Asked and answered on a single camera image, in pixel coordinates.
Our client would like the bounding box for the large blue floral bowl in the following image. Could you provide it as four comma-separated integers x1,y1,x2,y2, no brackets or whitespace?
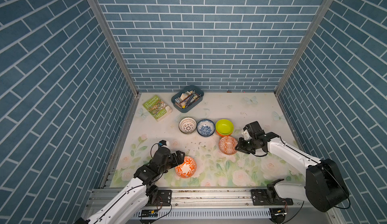
197,119,216,137

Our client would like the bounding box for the aluminium mounting rail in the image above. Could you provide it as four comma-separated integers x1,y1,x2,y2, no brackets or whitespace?
86,187,336,210

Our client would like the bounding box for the orange plastic bowl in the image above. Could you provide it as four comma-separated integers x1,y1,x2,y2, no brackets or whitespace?
216,131,231,137

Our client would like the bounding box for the teal plastic bin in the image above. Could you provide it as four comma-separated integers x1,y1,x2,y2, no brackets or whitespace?
171,85,205,113

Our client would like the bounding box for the red geometric patterned bowl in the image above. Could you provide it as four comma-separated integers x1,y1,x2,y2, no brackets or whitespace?
218,136,238,155

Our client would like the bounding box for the lime green plastic bowl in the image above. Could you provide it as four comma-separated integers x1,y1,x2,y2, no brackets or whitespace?
215,119,234,135

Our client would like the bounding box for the maroon patterned white bowl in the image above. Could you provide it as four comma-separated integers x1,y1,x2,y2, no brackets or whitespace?
178,117,197,134

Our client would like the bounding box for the circuit board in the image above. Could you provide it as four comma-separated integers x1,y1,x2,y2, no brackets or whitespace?
140,209,159,219
269,208,287,224

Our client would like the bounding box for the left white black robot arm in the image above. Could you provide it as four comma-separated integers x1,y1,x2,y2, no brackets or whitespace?
75,146,185,224

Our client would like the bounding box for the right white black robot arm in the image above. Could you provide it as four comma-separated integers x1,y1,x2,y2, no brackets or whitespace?
235,122,350,212

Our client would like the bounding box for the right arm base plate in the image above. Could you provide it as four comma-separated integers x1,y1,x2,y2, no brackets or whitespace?
251,189,294,206

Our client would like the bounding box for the left circuit board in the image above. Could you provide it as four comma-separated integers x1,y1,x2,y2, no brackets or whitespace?
140,209,159,219

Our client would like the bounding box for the green paperback book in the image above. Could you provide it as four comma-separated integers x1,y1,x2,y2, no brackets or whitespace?
143,95,172,122

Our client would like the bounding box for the orange floral bowl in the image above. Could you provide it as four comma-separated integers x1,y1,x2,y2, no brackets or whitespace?
175,156,197,179

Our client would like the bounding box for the right circuit board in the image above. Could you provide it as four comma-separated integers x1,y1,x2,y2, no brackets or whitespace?
269,208,287,224

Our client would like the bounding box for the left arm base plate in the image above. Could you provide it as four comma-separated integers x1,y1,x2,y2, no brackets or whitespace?
147,189,172,206

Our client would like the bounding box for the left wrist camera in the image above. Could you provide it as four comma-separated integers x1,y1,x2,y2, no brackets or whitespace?
158,140,168,147

